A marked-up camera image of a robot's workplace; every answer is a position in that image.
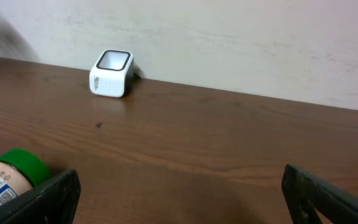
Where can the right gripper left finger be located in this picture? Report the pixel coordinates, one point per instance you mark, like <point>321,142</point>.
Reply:
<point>54,201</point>

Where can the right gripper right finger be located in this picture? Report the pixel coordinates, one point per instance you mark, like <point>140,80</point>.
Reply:
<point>307,195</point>

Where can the green lid jar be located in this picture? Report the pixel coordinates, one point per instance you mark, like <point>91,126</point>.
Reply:
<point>20,172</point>

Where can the white barcode scanner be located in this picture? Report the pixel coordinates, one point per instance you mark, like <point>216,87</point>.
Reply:
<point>112,73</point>

